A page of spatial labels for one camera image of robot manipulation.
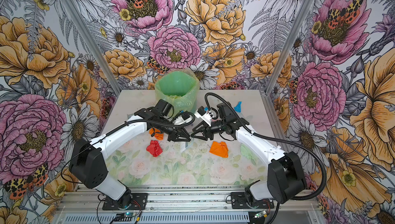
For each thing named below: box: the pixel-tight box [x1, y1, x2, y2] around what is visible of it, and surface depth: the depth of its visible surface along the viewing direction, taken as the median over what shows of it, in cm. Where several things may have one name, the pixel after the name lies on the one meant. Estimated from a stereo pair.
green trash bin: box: [154, 67, 201, 118], surface depth 92 cm
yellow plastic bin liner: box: [154, 67, 201, 117], surface depth 92 cm
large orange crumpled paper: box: [208, 140, 229, 158], surface depth 93 cm
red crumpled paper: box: [146, 139, 164, 158], surface depth 90 cm
